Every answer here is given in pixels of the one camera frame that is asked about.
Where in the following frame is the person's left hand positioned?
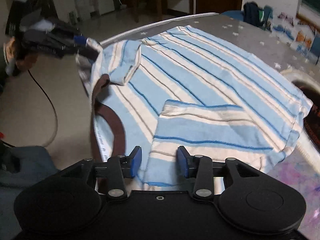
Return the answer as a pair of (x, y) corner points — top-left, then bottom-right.
(3, 37), (38, 76)

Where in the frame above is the dark backpack on sofa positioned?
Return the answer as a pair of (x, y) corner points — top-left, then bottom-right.
(243, 2), (264, 27)

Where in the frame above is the round induction cooktop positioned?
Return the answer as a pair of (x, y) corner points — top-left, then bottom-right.
(280, 68), (319, 170)

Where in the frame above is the black cable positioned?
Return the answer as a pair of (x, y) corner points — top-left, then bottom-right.
(26, 69), (60, 147)

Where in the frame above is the blue white striped shirt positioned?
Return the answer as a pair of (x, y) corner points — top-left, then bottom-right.
(87, 25), (312, 190)

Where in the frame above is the blue sofa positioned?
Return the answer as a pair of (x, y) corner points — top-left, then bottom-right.
(221, 10), (244, 21)

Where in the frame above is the butterfly pillow left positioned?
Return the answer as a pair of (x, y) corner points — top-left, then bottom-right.
(268, 12), (319, 65)

